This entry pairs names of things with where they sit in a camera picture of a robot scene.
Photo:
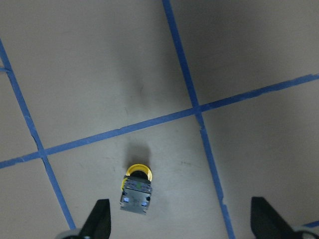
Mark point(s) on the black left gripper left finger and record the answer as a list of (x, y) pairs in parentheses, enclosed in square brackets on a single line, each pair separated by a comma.
[(98, 224)]

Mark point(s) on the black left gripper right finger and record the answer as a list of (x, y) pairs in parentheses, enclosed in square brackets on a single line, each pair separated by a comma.
[(266, 223)]

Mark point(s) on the yellow push button switch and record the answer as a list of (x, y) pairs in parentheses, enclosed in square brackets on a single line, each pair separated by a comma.
[(136, 189)]

